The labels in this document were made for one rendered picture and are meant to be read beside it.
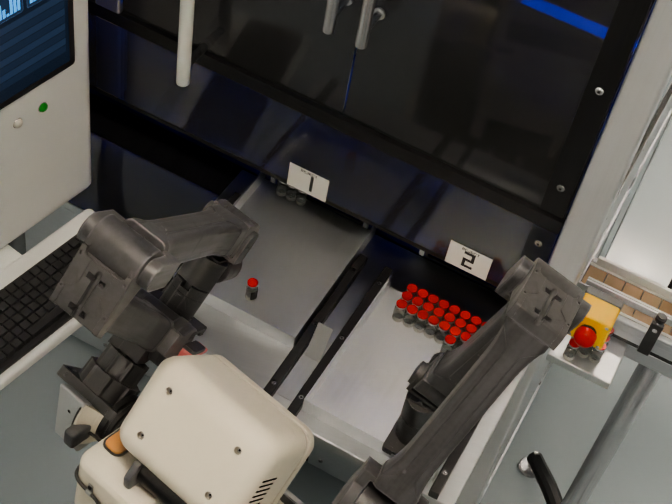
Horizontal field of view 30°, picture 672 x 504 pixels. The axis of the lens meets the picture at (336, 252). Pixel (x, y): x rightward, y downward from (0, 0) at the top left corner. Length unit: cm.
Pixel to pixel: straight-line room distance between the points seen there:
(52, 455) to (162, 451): 155
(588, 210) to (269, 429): 77
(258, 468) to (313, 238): 95
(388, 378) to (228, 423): 73
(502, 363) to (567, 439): 182
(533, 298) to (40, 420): 189
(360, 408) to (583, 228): 51
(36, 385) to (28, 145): 105
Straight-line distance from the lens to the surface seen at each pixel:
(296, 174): 239
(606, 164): 206
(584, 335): 230
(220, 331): 232
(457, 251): 232
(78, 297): 151
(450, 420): 163
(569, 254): 222
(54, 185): 254
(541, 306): 159
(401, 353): 234
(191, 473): 164
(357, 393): 227
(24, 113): 234
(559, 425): 343
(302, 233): 248
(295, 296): 238
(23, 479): 317
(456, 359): 185
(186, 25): 221
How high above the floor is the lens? 275
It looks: 49 degrees down
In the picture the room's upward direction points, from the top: 12 degrees clockwise
